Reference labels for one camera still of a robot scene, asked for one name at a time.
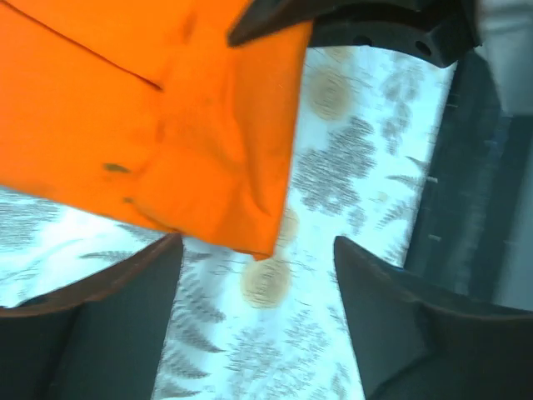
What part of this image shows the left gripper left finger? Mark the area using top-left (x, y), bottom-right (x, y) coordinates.
top-left (1, 234), bottom-right (183, 400)

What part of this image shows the orange t shirt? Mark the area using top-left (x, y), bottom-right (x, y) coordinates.
top-left (1, 1), bottom-right (311, 258)

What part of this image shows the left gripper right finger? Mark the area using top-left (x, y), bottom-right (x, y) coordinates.
top-left (334, 236), bottom-right (532, 400)

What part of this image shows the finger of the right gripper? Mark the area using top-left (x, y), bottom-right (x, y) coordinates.
top-left (227, 0), bottom-right (321, 47)
top-left (310, 0), bottom-right (481, 68)

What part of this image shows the floral patterned table cloth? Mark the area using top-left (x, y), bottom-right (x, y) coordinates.
top-left (1, 47), bottom-right (454, 399)

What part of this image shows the black mounting base plate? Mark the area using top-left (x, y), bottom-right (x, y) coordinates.
top-left (404, 53), bottom-right (532, 311)

